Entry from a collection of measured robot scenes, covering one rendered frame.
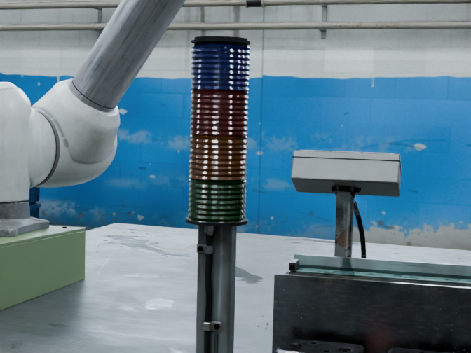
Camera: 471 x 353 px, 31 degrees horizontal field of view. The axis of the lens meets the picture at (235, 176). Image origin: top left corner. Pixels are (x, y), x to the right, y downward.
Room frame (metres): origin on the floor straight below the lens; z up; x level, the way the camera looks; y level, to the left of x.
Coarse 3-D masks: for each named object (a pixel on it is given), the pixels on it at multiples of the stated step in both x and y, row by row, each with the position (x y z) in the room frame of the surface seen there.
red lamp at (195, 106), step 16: (192, 96) 0.87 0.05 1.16; (208, 96) 0.85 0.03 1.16; (224, 96) 0.85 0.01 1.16; (240, 96) 0.86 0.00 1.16; (192, 112) 0.87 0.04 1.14; (208, 112) 0.85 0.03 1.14; (224, 112) 0.85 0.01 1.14; (240, 112) 0.86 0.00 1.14; (192, 128) 0.87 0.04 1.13; (208, 128) 0.85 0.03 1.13; (224, 128) 0.85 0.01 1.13; (240, 128) 0.86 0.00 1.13
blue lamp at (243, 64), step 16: (192, 48) 0.88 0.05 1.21; (208, 48) 0.86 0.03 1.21; (224, 48) 0.85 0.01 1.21; (240, 48) 0.86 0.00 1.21; (192, 64) 0.88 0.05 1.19; (208, 64) 0.86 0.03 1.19; (224, 64) 0.85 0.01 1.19; (240, 64) 0.86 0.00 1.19; (192, 80) 0.87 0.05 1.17; (208, 80) 0.85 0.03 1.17; (224, 80) 0.85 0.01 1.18; (240, 80) 0.86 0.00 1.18
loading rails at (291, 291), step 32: (320, 256) 1.23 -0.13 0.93; (288, 288) 1.09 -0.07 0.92; (320, 288) 1.08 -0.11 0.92; (352, 288) 1.07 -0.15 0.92; (384, 288) 1.06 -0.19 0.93; (416, 288) 1.05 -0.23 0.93; (448, 288) 1.04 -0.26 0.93; (288, 320) 1.09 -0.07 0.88; (320, 320) 1.08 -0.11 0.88; (352, 320) 1.07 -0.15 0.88; (384, 320) 1.06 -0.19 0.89; (416, 320) 1.05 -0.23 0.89; (448, 320) 1.04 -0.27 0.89; (384, 352) 1.06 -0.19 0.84
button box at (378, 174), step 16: (304, 160) 1.37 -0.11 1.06; (320, 160) 1.37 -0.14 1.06; (336, 160) 1.36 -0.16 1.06; (352, 160) 1.36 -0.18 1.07; (368, 160) 1.35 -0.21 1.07; (384, 160) 1.35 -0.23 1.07; (400, 160) 1.36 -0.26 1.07; (304, 176) 1.36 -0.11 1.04; (320, 176) 1.36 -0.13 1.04; (336, 176) 1.35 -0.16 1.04; (352, 176) 1.35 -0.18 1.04; (368, 176) 1.34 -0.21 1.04; (384, 176) 1.34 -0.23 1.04; (400, 176) 1.39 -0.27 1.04; (304, 192) 1.42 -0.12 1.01; (320, 192) 1.41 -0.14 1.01; (368, 192) 1.38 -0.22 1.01; (384, 192) 1.37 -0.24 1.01
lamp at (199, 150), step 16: (192, 144) 0.87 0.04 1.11; (208, 144) 0.85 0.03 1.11; (224, 144) 0.85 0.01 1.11; (240, 144) 0.86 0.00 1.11; (192, 160) 0.87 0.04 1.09; (208, 160) 0.85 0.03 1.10; (224, 160) 0.85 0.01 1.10; (240, 160) 0.86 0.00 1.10; (192, 176) 0.87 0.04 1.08; (208, 176) 0.85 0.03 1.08; (224, 176) 0.85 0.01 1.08; (240, 176) 0.86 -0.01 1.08
